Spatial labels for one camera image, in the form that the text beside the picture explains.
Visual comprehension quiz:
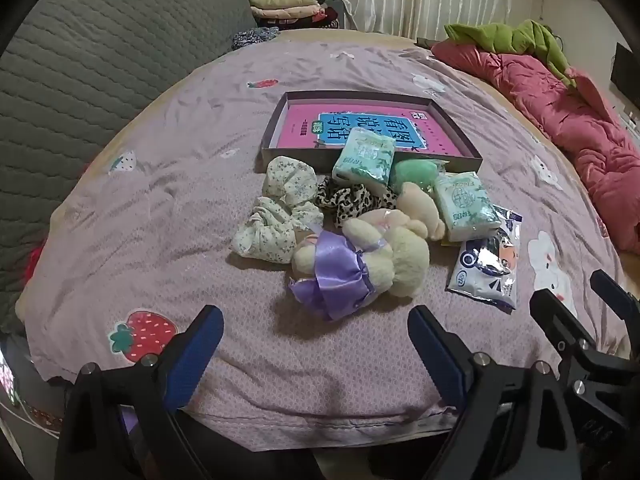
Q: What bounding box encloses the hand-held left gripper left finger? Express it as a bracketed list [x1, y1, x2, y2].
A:
[55, 304, 236, 480]

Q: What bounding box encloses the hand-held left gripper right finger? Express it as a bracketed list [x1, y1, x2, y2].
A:
[407, 306, 583, 480]

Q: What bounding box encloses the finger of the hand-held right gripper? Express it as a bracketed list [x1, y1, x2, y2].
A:
[590, 270, 640, 322]
[529, 287, 597, 367]

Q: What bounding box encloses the blue white wet wipes packet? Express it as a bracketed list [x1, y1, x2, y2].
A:
[445, 205, 523, 315]

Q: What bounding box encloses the plush bear purple dress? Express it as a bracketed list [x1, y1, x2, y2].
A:
[289, 210, 431, 322]

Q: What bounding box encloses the floral white scrunchie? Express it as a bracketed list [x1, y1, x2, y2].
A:
[231, 197, 326, 265]
[264, 156, 326, 211]

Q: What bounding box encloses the green tissue pack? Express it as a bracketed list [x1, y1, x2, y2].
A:
[332, 127, 397, 193]
[433, 172, 502, 243]

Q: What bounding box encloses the leopard print scrunchie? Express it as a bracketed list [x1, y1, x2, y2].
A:
[316, 177, 398, 231]

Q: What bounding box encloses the green sponge ball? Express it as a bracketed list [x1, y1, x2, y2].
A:
[389, 159, 450, 196]

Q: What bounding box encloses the dark shallow cardboard box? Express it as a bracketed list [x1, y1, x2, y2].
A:
[256, 91, 483, 177]

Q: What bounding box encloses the pink quilt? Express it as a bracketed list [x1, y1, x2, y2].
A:
[431, 40, 640, 253]

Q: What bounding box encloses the lilac printed bed sheet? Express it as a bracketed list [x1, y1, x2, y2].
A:
[15, 27, 633, 438]

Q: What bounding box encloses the dark screen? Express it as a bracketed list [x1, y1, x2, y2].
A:
[611, 42, 640, 96]

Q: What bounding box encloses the pink book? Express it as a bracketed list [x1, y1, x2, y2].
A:
[270, 105, 468, 156]

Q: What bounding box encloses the green cloth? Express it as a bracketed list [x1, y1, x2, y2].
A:
[444, 19, 578, 88]

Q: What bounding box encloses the grey quilted headboard cover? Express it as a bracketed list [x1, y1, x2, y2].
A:
[0, 0, 258, 333]

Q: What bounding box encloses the dark patterned cloth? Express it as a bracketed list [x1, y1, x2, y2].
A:
[231, 26, 281, 51]

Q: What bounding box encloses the pile of folded clothes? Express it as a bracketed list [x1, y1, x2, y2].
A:
[248, 0, 346, 31]

